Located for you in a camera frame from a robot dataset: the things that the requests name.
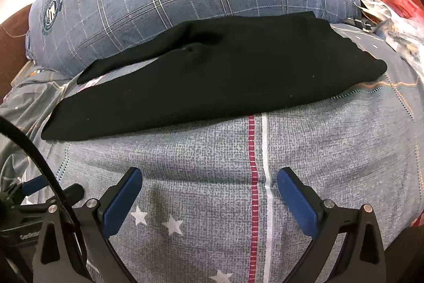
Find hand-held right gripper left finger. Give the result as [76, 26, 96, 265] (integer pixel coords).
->
[33, 166, 144, 283]

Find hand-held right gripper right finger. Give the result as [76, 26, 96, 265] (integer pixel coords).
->
[277, 167, 387, 283]

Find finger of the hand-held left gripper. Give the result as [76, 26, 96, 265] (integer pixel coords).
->
[13, 174, 54, 198]
[60, 184, 84, 203]

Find black pants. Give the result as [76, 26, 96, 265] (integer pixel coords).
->
[40, 11, 388, 142]

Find grey star printed bed sheet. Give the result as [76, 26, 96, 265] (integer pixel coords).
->
[0, 21, 424, 283]

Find brown upholstered furniture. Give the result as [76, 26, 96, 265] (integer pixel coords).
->
[0, 5, 34, 105]

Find white plastic bags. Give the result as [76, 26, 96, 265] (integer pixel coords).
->
[356, 0, 424, 73]

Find black cable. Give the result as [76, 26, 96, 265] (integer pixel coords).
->
[0, 116, 87, 270]

